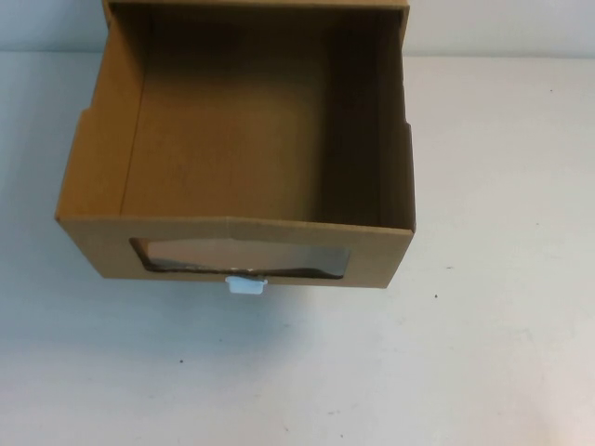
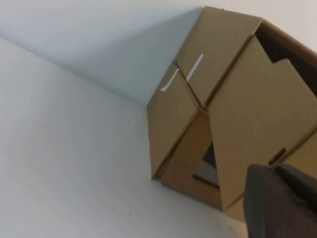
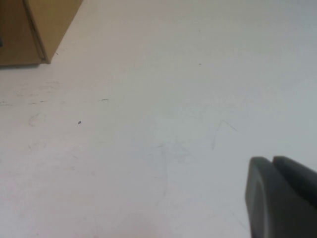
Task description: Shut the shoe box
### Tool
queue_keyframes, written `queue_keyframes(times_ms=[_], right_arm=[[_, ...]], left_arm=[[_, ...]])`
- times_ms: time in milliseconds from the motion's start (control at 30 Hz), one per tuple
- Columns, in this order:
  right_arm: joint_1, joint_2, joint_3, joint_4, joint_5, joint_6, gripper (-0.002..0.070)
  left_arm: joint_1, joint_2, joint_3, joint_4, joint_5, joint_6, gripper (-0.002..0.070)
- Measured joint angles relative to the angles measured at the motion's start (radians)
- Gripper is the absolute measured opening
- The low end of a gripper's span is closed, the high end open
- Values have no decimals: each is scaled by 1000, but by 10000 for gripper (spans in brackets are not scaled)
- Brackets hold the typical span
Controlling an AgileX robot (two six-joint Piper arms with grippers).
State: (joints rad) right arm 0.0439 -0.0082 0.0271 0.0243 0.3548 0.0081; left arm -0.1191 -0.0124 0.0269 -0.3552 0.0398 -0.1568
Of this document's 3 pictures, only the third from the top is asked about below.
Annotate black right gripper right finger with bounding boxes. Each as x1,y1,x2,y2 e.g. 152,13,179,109
271,155,317,211

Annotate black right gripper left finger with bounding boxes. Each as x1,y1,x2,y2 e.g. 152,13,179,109
244,156,317,238

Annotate brown cardboard shoe box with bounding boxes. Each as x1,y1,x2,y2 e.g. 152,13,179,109
0,0,84,66

